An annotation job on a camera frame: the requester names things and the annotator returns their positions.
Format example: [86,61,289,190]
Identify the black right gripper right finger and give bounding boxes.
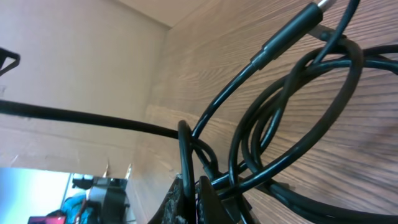
[197,176,235,224]

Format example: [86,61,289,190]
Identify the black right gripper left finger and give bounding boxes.
[148,174,187,224]

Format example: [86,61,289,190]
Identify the black usb cables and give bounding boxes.
[0,0,398,224]

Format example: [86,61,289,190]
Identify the person in teal shirt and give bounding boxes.
[47,194,98,224]

